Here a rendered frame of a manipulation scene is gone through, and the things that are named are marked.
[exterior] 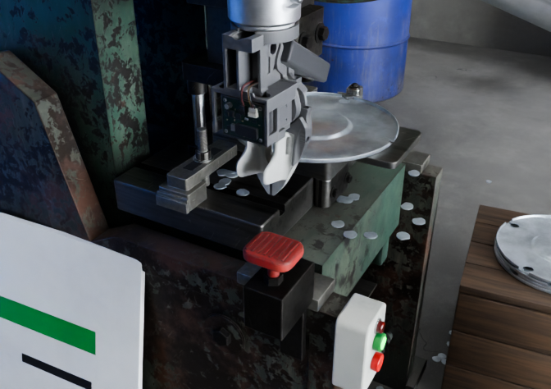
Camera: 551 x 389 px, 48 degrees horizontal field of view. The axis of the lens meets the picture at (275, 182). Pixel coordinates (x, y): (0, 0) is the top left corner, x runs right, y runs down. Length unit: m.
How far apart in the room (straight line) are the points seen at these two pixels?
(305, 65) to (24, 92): 0.56
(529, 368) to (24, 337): 1.10
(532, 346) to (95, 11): 1.14
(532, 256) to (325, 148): 0.70
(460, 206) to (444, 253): 0.33
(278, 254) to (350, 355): 0.22
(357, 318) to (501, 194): 1.73
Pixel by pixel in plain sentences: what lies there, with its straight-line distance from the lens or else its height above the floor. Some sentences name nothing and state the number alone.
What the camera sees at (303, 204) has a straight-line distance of 1.06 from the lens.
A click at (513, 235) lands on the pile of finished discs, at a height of 0.38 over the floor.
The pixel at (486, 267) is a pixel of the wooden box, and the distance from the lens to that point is 1.52.
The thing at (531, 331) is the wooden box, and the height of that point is 0.27.
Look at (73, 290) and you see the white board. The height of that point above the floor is 0.48.
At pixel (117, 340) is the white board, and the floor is 0.42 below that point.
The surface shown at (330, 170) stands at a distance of 1.06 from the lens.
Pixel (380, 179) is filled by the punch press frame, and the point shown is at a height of 0.65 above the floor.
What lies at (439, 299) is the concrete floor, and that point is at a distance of 1.96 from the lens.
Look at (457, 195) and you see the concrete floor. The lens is 2.51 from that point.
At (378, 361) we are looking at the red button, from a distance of 0.95.
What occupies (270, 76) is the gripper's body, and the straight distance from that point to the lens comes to 0.66.
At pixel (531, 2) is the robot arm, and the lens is 0.77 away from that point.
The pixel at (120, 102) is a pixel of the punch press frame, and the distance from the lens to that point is 1.11.
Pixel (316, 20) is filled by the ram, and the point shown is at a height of 0.96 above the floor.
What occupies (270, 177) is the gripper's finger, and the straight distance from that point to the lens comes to 0.70.
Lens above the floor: 1.22
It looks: 29 degrees down
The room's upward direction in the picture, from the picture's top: straight up
